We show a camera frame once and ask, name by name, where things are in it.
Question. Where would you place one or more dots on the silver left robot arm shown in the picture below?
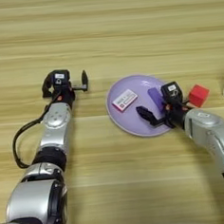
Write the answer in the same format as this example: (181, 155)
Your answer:
(55, 131)

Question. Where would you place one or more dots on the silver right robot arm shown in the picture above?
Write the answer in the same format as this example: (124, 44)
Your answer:
(210, 131)

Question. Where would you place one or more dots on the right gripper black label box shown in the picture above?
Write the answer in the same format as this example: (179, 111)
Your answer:
(171, 91)

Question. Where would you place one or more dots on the small white pink card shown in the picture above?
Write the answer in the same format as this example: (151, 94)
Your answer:
(124, 100)

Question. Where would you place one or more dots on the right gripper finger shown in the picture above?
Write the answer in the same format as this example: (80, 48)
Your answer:
(146, 113)
(186, 102)

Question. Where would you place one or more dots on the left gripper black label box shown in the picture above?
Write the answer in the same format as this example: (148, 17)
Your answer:
(61, 78)

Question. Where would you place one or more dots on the round purple plate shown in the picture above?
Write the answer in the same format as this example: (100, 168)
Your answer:
(130, 123)

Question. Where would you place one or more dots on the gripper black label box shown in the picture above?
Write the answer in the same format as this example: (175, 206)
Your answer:
(171, 91)
(61, 78)

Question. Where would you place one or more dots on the purple rectangular block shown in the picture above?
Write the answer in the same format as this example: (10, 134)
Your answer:
(155, 97)

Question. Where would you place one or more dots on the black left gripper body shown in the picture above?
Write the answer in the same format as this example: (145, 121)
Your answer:
(66, 94)

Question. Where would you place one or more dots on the red cube block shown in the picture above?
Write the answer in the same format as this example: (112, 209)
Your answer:
(199, 95)

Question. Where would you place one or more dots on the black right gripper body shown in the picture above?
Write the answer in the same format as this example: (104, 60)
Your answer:
(172, 114)

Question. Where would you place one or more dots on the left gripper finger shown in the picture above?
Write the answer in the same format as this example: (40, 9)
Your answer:
(85, 81)
(46, 87)

